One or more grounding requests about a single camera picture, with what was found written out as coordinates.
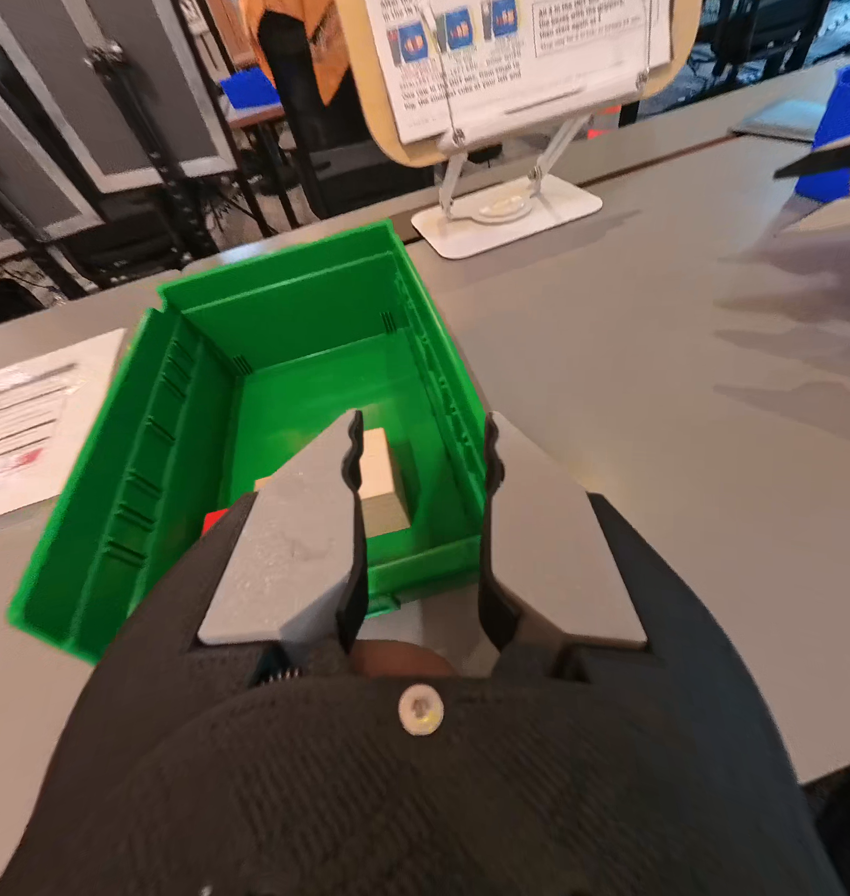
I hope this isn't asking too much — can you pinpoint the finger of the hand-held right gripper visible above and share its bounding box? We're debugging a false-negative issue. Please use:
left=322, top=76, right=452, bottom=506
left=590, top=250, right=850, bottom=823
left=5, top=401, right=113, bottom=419
left=768, top=188, right=850, bottom=239
left=773, top=135, right=850, bottom=181

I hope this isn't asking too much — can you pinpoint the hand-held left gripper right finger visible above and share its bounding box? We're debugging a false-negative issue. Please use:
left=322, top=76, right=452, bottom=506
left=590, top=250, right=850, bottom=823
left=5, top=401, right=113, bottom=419
left=477, top=412, right=648, bottom=657

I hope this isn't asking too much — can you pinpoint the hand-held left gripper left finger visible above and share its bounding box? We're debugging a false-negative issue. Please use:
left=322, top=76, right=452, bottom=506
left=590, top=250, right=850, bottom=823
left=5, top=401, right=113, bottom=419
left=197, top=409, right=369, bottom=657

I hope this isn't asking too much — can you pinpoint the blue plastic bin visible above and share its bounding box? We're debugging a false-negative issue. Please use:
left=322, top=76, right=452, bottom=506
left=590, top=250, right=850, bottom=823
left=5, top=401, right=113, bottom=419
left=796, top=59, right=850, bottom=204

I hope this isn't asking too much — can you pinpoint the large natural wooden cube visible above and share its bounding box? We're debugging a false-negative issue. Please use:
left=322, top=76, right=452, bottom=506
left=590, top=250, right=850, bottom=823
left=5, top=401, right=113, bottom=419
left=358, top=427, right=412, bottom=540

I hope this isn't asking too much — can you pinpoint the green plastic bin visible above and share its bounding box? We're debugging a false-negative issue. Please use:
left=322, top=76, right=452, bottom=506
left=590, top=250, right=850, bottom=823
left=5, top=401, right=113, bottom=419
left=7, top=220, right=488, bottom=662

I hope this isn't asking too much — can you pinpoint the grey desk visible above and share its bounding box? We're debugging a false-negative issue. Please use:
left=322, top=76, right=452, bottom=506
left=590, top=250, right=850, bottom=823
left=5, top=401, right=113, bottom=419
left=0, top=56, right=850, bottom=785

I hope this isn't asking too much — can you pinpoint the printed paper sheet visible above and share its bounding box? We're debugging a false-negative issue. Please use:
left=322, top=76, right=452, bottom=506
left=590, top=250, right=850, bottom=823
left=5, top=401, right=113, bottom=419
left=0, top=329, right=127, bottom=525

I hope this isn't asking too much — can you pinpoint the instruction sheet on stand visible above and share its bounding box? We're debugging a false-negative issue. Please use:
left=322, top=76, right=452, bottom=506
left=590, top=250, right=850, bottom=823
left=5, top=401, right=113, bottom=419
left=334, top=0, right=702, bottom=260

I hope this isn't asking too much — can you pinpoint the black perforated stand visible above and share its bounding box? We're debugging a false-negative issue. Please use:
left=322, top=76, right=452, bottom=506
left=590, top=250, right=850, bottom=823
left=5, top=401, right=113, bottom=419
left=85, top=42, right=219, bottom=256

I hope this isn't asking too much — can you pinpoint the small wooden table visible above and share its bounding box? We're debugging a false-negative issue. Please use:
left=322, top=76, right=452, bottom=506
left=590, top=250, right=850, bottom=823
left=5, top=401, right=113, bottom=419
left=222, top=104, right=300, bottom=232

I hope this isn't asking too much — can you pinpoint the small blue bin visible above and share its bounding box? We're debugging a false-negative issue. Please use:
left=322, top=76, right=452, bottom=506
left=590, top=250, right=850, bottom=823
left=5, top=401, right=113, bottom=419
left=218, top=68, right=284, bottom=109

